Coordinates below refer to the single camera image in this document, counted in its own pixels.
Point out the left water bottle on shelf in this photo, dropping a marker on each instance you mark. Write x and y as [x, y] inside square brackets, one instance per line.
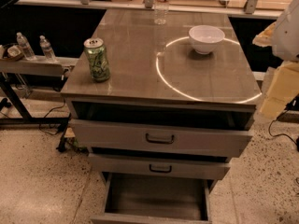
[25, 47]

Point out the grey drawer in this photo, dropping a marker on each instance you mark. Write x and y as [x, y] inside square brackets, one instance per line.
[155, 138]
[145, 199]
[149, 166]

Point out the white bowl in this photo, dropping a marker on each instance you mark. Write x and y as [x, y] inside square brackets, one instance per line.
[205, 38]

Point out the small bowl on shelf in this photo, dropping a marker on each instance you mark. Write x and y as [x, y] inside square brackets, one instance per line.
[13, 51]

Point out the grey drawer cabinet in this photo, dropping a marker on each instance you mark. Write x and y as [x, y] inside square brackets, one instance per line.
[157, 78]

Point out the back workbench rail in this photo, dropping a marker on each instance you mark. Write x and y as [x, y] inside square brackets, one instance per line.
[265, 9]

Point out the clear plastic bottle on cabinet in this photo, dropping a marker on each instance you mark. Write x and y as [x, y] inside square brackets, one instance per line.
[160, 10]

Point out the water bottle on shelf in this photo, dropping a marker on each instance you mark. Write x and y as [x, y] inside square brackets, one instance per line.
[25, 47]
[47, 49]

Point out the green soda can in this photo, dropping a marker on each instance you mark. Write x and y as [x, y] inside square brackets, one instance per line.
[96, 53]

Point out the right water bottle on shelf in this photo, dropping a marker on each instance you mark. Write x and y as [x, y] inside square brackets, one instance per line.
[47, 49]

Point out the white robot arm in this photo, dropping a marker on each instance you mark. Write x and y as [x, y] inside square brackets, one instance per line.
[283, 37]

